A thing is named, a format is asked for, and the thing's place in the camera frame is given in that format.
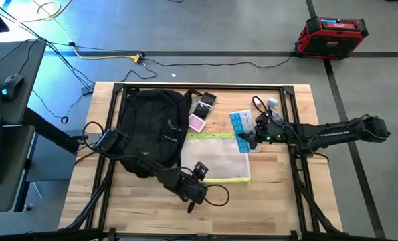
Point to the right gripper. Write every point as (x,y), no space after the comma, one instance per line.
(269,132)

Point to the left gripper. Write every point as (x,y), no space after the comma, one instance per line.
(193,190)

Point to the blue white pill organizer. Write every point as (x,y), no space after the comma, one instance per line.
(240,122)

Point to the clear mesh pouch green edge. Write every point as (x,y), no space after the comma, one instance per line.
(218,157)

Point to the purple pen pack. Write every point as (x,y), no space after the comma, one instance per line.
(278,115)

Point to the pink card box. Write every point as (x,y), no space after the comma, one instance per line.
(197,123)

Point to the black backpack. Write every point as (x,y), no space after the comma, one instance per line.
(148,120)

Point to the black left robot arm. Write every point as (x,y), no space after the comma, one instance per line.
(145,162)

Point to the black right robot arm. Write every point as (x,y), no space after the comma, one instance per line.
(335,132)

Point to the red black jobsite radio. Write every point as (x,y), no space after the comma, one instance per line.
(330,40)

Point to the dark grey desk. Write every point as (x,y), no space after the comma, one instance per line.
(14,150)

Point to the black computer mouse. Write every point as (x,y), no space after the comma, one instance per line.
(13,87)

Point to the black metal table frame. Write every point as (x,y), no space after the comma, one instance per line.
(269,87)

